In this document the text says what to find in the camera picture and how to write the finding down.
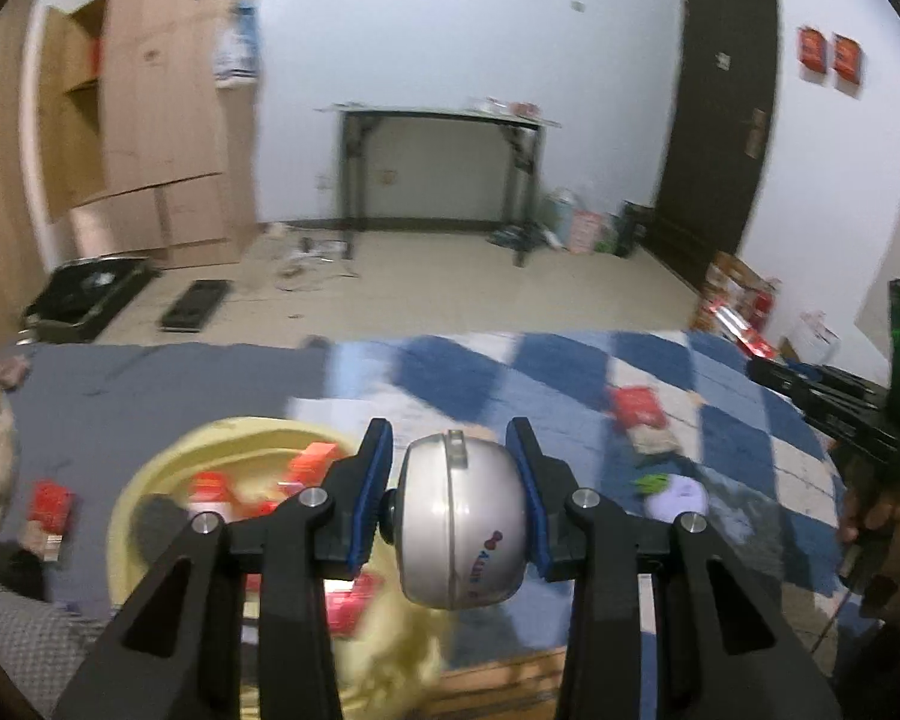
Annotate red silver cigarette pack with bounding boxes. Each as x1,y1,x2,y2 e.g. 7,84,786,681
611,387,681,458

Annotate silver round ball case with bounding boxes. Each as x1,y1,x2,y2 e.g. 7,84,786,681
380,431,528,611

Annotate person's right hand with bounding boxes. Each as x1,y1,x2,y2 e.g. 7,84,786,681
829,442,900,627

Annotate black white checkered cloth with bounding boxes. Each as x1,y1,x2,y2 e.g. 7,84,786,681
0,583,107,718

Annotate purple plush toy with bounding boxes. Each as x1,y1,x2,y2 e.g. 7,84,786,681
634,473,709,523

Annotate colourful cardboard boxes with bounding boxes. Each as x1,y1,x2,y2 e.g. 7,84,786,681
689,252,779,359

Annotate red cigarette pack on sheet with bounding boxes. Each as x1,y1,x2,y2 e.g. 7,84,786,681
22,479,76,562

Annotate yellow plastic basin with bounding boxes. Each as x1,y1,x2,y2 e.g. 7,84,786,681
107,416,450,718

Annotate blue white checkered rug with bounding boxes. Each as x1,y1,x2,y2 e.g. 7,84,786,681
287,330,860,671

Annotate grey bed sheet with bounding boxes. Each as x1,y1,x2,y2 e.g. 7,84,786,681
0,340,329,619

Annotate black bag by door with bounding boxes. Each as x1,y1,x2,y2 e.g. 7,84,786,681
613,200,655,259

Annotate black keyboard on floor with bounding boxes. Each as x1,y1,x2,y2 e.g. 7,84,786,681
159,280,232,333

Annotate pink snack bag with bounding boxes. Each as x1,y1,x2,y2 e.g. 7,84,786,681
567,210,605,255

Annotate black open suitcase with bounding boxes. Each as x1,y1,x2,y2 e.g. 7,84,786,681
20,255,160,344

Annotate dark wooden door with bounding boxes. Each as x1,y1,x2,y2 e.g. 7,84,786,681
645,0,779,289

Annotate wooden wardrobe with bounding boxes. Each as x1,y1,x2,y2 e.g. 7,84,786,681
37,0,258,268

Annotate white plastic bag on wardrobe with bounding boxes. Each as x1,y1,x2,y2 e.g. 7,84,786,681
212,0,261,88

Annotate red wall decoration right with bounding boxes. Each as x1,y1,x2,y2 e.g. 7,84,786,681
832,34,863,86

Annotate red wall decoration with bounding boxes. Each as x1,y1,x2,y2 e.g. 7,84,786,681
798,26,829,75
832,34,863,86

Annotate red wall decoration left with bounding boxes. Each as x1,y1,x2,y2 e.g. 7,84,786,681
798,26,829,75

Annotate black frame folding table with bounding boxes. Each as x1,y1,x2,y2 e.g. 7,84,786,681
323,101,560,266

